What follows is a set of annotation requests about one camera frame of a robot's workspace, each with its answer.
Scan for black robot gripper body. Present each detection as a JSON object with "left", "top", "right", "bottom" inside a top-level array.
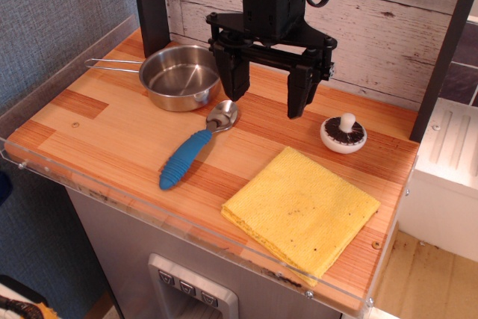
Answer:
[{"left": 206, "top": 0, "right": 337, "bottom": 81}]

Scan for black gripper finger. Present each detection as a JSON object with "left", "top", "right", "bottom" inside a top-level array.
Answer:
[
  {"left": 288, "top": 65, "right": 321, "bottom": 119},
  {"left": 212, "top": 41, "right": 250, "bottom": 102}
]

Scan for blue-handled metal spoon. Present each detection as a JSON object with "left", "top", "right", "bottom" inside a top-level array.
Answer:
[{"left": 159, "top": 100, "right": 239, "bottom": 191}]

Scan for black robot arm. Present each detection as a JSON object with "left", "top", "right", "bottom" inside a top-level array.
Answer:
[{"left": 206, "top": 0, "right": 338, "bottom": 119}]

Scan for yellow folded cloth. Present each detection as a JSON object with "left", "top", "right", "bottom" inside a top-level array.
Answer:
[{"left": 221, "top": 147, "right": 380, "bottom": 287}]

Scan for small steel saucepan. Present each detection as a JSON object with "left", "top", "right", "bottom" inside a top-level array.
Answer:
[{"left": 84, "top": 45, "right": 221, "bottom": 112}]

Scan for white toy mushroom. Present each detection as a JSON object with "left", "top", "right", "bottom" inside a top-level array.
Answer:
[{"left": 320, "top": 113, "right": 367, "bottom": 154}]

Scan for clear acrylic table guard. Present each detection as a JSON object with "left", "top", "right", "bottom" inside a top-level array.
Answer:
[{"left": 1, "top": 140, "right": 373, "bottom": 318}]

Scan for white toy sink unit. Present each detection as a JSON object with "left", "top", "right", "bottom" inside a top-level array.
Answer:
[{"left": 398, "top": 99, "right": 477, "bottom": 261}]

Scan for grey toy fridge cabinet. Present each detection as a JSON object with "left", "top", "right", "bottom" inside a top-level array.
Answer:
[{"left": 68, "top": 190, "right": 341, "bottom": 318}]

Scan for silver dispenser button panel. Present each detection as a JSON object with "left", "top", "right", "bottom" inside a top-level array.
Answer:
[{"left": 148, "top": 253, "right": 239, "bottom": 318}]

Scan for dark left frame post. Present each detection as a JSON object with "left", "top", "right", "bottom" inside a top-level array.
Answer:
[{"left": 136, "top": 0, "right": 170, "bottom": 57}]

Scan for dark frame post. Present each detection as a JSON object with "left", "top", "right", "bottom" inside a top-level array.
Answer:
[
  {"left": 409, "top": 0, "right": 474, "bottom": 143},
  {"left": 136, "top": 0, "right": 170, "bottom": 57}
]

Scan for dark right frame post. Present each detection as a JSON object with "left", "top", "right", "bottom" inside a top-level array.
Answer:
[{"left": 409, "top": 0, "right": 474, "bottom": 143}]

